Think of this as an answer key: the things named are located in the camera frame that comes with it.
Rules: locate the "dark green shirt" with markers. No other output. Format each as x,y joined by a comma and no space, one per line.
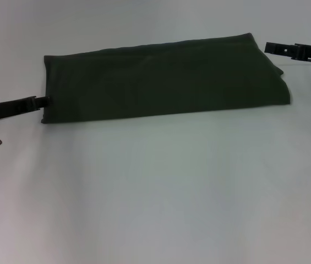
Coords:
166,82

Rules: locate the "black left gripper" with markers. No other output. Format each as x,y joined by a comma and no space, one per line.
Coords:
13,107

